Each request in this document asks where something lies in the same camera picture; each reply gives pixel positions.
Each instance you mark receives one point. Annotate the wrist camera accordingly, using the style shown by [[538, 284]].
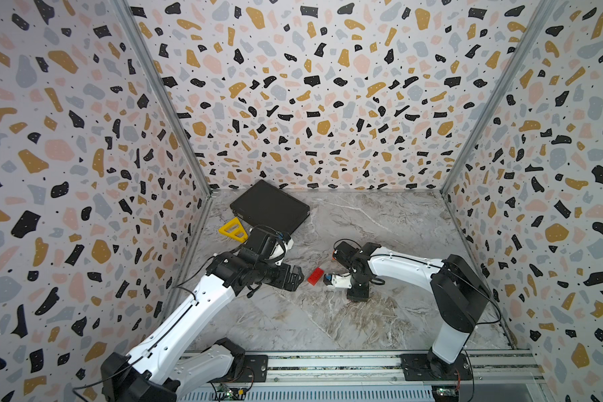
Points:
[[278, 243], [337, 281]]

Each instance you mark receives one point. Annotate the aluminium rail frame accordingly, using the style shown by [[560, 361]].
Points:
[[497, 375]]

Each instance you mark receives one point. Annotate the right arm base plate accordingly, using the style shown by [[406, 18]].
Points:
[[427, 367]]

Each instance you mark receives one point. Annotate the red long lego brick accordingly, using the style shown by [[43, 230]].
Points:
[[316, 276]]

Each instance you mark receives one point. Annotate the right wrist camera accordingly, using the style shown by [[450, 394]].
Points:
[[337, 281]]

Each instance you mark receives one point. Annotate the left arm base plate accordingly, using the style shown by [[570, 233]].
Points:
[[251, 368]]

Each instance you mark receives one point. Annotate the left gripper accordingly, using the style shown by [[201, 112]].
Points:
[[283, 282]]

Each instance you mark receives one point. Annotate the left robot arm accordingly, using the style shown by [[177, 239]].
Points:
[[156, 370]]

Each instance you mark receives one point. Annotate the yellow triangle piece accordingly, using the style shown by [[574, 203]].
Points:
[[234, 230]]

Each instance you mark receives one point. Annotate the black flat case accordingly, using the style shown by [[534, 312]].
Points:
[[265, 204]]

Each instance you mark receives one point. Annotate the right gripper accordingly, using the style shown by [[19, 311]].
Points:
[[354, 296]]

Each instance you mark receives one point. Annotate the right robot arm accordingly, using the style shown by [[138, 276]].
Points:
[[459, 294]]

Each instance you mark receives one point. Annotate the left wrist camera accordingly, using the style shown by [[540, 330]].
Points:
[[278, 243]]

